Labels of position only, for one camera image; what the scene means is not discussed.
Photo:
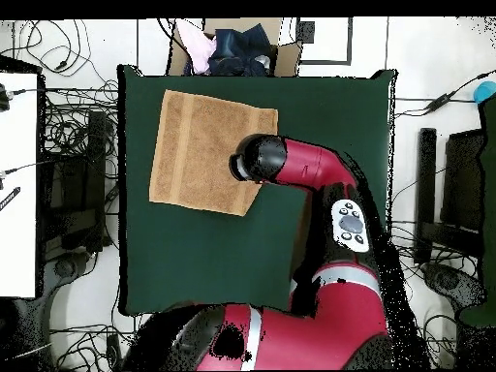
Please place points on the orange-brown terry towel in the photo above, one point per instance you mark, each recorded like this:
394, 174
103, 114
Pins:
193, 155

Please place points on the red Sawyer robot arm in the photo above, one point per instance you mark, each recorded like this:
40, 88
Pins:
329, 329

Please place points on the dark green table cloth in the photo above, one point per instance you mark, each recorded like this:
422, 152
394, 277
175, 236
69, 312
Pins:
193, 263

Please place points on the brown cardboard box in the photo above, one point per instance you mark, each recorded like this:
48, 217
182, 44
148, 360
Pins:
286, 58

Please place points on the dark blue jeans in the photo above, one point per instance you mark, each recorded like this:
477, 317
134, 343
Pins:
240, 50

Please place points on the pink garment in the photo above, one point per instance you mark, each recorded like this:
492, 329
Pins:
199, 50

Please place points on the black equipment stand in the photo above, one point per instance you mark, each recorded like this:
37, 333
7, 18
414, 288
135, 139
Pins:
81, 193
463, 182

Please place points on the black power strip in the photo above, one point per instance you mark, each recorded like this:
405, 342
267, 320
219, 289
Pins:
114, 350

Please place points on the white desk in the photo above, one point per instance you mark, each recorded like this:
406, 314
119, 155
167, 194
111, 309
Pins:
17, 193

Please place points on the dark green fabric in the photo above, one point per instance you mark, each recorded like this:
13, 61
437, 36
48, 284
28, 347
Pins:
490, 193

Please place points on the light blue round object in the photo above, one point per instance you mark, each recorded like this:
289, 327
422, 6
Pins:
486, 92

